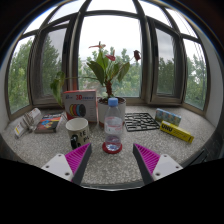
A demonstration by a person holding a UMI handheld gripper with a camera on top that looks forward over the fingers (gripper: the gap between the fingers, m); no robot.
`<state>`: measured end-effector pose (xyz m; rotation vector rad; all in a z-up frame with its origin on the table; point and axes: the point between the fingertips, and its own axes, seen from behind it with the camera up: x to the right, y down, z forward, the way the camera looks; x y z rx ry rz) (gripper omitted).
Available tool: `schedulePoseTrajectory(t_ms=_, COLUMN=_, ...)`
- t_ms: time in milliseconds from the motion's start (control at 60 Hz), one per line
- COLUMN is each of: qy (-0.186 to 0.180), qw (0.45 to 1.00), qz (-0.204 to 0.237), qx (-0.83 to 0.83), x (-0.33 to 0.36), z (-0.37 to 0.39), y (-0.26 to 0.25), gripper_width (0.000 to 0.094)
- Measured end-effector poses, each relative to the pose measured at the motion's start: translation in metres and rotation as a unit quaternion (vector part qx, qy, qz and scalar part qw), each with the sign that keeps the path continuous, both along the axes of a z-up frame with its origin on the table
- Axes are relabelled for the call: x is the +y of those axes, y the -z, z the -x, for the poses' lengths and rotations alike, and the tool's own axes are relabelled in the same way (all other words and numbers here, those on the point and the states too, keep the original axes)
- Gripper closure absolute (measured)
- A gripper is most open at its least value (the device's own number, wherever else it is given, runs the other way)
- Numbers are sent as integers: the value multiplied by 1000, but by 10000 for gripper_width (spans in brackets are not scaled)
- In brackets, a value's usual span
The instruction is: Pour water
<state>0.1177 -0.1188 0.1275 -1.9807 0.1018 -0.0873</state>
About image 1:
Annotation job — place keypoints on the potted plant in white pot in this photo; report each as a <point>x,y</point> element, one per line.
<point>103,70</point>

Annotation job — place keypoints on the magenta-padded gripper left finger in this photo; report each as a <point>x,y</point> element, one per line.
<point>58,165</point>

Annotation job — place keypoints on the brown framed bay window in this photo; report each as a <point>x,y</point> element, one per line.
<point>148,66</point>

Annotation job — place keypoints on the white mug with black print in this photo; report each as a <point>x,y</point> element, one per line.
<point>78,130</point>

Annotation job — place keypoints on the long yellow box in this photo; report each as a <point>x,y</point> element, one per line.
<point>176,132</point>

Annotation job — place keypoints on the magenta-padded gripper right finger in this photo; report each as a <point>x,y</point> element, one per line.
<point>165,165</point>

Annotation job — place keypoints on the red and white filament box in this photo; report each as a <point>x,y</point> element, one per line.
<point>80,106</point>

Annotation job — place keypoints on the white power strip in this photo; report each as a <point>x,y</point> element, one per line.
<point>19,129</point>

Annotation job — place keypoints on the black lattice trivet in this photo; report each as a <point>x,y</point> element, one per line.
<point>141,121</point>

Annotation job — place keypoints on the clear plastic water bottle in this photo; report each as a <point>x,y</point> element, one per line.
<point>113,128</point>

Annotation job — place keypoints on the flat round red coaster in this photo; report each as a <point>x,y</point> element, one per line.
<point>106,150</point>

